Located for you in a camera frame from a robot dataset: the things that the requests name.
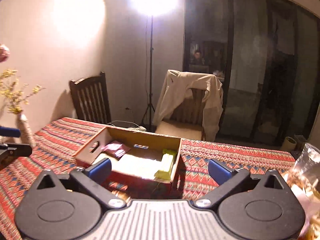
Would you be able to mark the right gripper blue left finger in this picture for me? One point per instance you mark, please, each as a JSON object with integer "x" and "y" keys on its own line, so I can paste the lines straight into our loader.
{"x": 89, "y": 181}

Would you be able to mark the yellow flower branches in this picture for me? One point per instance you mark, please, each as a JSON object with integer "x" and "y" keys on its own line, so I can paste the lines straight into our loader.
{"x": 15, "y": 94}

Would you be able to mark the beige shirt on chair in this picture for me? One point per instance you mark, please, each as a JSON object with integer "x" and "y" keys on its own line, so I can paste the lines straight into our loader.
{"x": 177, "y": 87}

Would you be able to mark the chair with woven seat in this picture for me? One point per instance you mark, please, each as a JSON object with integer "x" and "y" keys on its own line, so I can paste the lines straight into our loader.
{"x": 186, "y": 119}

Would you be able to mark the cardboard tray box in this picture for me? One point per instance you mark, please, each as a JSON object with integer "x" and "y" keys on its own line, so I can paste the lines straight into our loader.
{"x": 139, "y": 165}

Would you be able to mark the pink rose bouquet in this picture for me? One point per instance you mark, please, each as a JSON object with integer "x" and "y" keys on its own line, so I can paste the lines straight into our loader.
{"x": 4, "y": 53}

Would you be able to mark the yellow-green snack packet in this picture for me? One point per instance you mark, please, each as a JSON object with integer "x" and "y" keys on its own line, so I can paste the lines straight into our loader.
{"x": 166, "y": 165}

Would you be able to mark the dark wooden chair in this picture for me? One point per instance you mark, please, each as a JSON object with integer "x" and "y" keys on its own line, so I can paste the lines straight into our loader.
{"x": 90, "y": 99}

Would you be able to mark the red patterned tablecloth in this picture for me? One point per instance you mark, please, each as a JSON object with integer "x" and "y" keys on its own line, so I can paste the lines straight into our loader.
{"x": 58, "y": 141}

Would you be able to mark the clear plastic snack bag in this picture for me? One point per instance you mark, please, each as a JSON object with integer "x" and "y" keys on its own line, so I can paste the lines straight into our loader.
{"x": 303, "y": 179}

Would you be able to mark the white power strip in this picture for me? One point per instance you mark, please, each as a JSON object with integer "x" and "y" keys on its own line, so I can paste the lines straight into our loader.
{"x": 139, "y": 128}

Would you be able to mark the pink snack packet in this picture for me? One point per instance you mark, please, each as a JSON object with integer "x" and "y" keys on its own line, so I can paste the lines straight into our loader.
{"x": 116, "y": 149}

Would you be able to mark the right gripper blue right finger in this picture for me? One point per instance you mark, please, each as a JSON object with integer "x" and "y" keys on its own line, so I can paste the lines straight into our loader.
{"x": 229, "y": 180}

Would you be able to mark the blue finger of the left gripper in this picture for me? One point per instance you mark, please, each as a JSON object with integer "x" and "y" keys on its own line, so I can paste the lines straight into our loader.
{"x": 9, "y": 132}

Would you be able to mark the tripod floor lamp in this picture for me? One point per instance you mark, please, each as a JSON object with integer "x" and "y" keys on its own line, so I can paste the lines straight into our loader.
{"x": 151, "y": 9}

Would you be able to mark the floral slim vase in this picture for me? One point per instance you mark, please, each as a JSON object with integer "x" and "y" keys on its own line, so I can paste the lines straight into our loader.
{"x": 22, "y": 124}

